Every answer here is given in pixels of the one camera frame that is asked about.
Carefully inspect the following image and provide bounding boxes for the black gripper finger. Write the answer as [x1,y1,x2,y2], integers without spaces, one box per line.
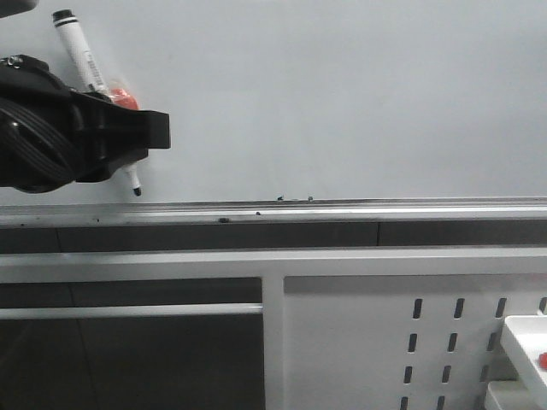
[75,149,149,183]
[79,92,171,149]

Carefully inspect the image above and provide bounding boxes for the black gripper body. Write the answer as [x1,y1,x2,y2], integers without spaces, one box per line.
[1,55,106,193]

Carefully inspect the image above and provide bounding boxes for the red round magnet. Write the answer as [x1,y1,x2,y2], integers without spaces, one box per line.
[108,79,139,110]

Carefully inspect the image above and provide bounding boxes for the white black whiteboard marker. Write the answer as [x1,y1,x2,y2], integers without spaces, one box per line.
[51,9,144,198]

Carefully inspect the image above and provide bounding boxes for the white whiteboard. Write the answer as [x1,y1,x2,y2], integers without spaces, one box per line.
[1,1,546,205]

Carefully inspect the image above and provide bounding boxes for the white slotted pegboard panel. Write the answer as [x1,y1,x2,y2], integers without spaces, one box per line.
[284,274,546,409]

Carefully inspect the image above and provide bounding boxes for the white plastic bin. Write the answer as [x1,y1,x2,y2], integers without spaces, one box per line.
[500,315,546,409]
[484,381,538,410]

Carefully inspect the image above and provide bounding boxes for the lower white plastic bin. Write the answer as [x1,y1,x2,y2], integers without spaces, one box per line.
[484,381,538,410]

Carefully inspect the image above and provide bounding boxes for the small red object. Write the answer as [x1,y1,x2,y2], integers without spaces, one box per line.
[538,352,547,370]

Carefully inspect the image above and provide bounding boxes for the white metal frame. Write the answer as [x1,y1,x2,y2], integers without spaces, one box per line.
[1,248,546,409]

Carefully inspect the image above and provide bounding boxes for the aluminium whiteboard tray rail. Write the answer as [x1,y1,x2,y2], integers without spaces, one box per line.
[1,197,546,228]

